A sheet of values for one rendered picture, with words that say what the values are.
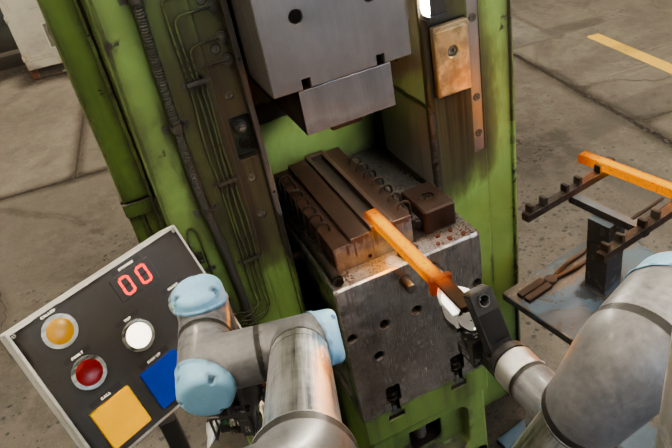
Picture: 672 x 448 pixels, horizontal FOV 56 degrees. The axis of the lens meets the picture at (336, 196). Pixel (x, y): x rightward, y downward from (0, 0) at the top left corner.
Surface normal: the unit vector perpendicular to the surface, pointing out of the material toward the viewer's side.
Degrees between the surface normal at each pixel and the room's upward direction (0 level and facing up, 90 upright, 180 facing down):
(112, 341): 60
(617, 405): 70
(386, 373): 90
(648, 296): 5
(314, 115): 90
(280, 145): 90
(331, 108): 90
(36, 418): 0
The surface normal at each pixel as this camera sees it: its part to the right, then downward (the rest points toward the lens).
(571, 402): -0.80, 0.06
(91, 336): 0.56, -0.20
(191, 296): -0.17, -0.84
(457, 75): 0.40, 0.43
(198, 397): 0.16, 0.50
